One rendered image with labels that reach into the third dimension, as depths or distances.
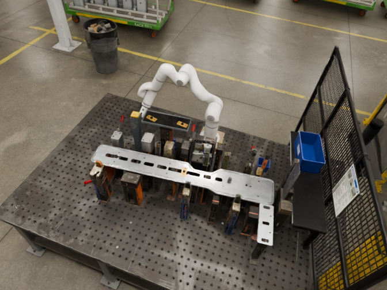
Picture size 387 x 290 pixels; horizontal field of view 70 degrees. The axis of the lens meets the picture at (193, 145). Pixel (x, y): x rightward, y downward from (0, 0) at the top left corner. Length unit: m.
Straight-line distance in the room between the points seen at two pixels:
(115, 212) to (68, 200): 0.39
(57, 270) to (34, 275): 0.19
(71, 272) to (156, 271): 1.08
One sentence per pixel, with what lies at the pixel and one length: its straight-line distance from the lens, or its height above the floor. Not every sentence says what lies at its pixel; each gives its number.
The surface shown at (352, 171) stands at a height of 1.42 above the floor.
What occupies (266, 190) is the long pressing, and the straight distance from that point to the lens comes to 2.09.
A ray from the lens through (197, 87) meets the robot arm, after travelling 2.23.
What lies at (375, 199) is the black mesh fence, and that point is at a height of 1.55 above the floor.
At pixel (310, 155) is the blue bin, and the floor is 1.03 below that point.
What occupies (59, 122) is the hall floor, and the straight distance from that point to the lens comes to 4.13.
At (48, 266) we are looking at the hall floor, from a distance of 3.02.
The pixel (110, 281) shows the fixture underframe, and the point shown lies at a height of 0.02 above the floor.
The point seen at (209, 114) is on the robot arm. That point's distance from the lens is 2.26.
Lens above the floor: 2.67
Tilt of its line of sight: 48 degrees down
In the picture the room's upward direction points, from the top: 6 degrees clockwise
